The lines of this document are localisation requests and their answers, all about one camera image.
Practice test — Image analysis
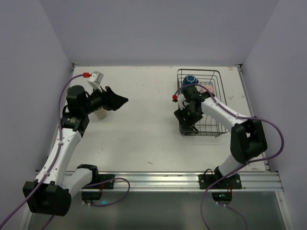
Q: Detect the dark brown mug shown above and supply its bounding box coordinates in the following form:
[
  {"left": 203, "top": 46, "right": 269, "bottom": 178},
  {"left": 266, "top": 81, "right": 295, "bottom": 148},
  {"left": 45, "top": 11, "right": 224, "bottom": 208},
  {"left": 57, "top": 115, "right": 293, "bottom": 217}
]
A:
[{"left": 180, "top": 126, "right": 199, "bottom": 136}]

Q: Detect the beige cup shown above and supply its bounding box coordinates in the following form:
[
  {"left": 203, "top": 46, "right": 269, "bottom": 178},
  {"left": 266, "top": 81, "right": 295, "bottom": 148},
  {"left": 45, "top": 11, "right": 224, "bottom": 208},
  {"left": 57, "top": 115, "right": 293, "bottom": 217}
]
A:
[{"left": 94, "top": 108, "right": 107, "bottom": 119}]

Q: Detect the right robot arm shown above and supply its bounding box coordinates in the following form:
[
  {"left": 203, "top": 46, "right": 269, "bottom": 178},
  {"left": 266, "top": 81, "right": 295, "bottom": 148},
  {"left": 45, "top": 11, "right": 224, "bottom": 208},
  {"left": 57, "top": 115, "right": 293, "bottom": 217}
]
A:
[{"left": 172, "top": 84, "right": 267, "bottom": 184}]

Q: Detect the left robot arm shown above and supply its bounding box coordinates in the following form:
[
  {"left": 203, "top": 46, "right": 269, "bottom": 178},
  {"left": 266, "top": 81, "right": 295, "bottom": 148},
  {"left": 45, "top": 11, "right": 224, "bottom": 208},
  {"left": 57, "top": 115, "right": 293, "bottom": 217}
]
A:
[{"left": 23, "top": 85, "right": 128, "bottom": 217}]

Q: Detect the pink cup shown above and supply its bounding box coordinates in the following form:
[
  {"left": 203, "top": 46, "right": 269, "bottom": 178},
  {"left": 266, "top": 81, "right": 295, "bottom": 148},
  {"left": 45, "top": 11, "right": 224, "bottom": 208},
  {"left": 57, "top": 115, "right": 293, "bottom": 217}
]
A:
[{"left": 200, "top": 85, "right": 214, "bottom": 94}]

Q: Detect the blue mug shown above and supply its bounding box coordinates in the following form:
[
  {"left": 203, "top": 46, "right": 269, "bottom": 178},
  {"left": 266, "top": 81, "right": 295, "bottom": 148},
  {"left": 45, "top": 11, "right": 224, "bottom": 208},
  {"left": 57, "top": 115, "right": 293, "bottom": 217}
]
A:
[{"left": 182, "top": 75, "right": 199, "bottom": 86}]

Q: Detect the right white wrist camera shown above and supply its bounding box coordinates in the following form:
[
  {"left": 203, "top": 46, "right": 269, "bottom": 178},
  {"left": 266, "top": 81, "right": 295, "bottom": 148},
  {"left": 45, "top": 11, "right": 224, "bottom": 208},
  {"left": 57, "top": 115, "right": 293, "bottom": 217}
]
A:
[{"left": 172, "top": 94, "right": 185, "bottom": 104}]

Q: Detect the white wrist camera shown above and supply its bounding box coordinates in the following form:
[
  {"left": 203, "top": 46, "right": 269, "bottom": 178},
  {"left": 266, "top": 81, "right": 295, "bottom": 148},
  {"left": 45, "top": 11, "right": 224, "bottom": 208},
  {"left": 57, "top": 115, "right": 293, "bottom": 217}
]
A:
[
  {"left": 87, "top": 71, "right": 104, "bottom": 91},
  {"left": 172, "top": 94, "right": 185, "bottom": 104}
]

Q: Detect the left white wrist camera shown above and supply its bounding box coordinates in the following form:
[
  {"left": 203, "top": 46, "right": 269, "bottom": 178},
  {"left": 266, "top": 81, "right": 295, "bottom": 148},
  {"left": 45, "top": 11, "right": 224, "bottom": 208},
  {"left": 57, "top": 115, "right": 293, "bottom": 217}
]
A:
[{"left": 87, "top": 71, "right": 104, "bottom": 91}]

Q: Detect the dark wire dish rack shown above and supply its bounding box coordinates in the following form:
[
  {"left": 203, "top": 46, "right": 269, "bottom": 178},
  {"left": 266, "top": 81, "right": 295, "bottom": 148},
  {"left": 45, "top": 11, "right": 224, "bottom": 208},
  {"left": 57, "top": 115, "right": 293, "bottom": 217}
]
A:
[{"left": 175, "top": 69, "right": 227, "bottom": 137}]

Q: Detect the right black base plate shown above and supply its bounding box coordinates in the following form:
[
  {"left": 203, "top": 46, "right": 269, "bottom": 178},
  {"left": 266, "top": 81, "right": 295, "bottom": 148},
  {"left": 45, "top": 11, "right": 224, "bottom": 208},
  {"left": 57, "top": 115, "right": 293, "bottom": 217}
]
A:
[{"left": 198, "top": 168, "right": 242, "bottom": 189}]

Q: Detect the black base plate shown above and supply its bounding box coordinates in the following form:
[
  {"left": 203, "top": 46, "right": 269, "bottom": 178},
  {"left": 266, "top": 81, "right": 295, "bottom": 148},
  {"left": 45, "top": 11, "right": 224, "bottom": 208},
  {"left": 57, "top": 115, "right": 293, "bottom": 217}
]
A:
[
  {"left": 198, "top": 168, "right": 242, "bottom": 189},
  {"left": 83, "top": 174, "right": 115, "bottom": 190}
]

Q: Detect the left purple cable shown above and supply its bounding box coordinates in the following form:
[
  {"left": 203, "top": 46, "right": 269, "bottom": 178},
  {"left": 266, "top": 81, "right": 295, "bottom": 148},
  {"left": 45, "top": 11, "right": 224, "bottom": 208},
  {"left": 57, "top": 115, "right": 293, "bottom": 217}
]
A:
[{"left": 0, "top": 71, "right": 131, "bottom": 230}]

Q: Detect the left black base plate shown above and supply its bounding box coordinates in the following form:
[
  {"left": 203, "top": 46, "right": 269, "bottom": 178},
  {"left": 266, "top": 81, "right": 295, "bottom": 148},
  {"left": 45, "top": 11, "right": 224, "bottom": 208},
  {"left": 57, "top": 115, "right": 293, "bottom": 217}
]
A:
[{"left": 83, "top": 174, "right": 115, "bottom": 190}]

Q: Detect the aluminium mounting rail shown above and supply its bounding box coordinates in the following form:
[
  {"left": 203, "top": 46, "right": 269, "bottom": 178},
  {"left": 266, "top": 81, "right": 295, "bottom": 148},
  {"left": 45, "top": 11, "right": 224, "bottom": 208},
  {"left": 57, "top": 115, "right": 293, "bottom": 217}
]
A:
[{"left": 64, "top": 171, "right": 283, "bottom": 192}]

